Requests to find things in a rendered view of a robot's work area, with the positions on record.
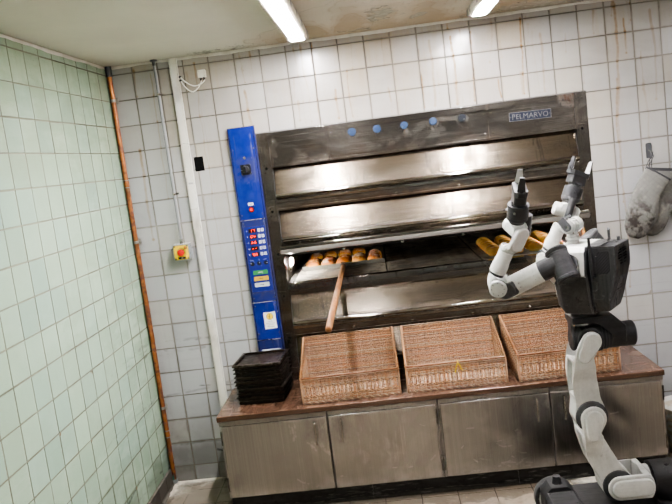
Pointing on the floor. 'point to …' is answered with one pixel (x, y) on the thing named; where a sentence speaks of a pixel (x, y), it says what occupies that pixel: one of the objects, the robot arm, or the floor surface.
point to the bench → (433, 438)
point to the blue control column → (243, 144)
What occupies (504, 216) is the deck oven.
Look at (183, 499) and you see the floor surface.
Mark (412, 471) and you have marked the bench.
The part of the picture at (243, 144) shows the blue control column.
